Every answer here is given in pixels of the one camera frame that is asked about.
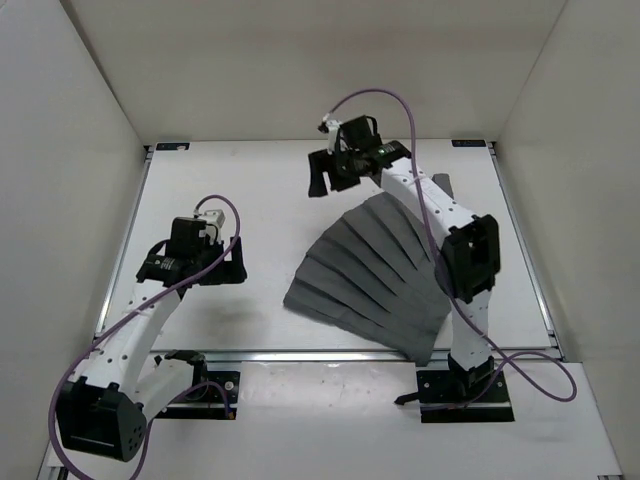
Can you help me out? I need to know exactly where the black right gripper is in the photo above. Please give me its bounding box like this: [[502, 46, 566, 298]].
[[311, 145, 363, 198]]

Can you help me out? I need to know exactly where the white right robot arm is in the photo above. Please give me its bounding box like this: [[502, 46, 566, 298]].
[[308, 115, 501, 401]]

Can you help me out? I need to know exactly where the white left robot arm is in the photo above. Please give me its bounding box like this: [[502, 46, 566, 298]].
[[55, 210, 247, 461]]

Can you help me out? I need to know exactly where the grey pleated skirt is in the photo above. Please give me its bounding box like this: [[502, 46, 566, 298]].
[[283, 192, 451, 366]]

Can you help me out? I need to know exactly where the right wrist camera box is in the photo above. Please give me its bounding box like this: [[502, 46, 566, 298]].
[[317, 113, 342, 154]]

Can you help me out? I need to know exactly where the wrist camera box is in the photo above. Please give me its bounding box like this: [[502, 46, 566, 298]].
[[317, 113, 342, 154], [193, 209, 226, 245]]

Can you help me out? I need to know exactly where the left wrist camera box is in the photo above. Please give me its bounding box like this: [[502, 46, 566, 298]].
[[193, 209, 226, 245]]

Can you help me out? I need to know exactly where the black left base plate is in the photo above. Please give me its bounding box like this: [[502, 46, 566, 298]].
[[157, 368, 241, 421]]

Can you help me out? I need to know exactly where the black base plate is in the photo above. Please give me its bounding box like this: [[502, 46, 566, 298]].
[[157, 368, 241, 421], [416, 357, 515, 424]]

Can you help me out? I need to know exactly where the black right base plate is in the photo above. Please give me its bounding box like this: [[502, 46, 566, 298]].
[[416, 357, 515, 424]]

